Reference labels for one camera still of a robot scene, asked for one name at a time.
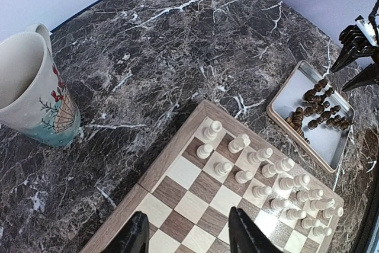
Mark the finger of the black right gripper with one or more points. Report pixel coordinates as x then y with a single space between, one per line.
369 76
347 56

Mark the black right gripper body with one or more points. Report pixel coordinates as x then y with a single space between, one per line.
363 34

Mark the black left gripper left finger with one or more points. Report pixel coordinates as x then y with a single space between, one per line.
133 236

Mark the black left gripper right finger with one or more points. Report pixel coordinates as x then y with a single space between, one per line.
245 236

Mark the metal tray with wooden rim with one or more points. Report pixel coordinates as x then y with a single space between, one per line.
309 109

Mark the white chess king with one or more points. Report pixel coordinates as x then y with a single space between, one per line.
279 167

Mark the wooden chess board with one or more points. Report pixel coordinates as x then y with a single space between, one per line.
188 191

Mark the white chess queen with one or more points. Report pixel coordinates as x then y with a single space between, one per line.
298 181

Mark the white chess rook near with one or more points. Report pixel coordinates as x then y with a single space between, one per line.
330 212

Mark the white chess rook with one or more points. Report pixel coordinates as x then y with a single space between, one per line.
211 131
330 212

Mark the white chess rook far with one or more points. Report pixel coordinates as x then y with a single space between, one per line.
211 131

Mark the coral painted ceramic mug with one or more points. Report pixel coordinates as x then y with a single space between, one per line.
35 101

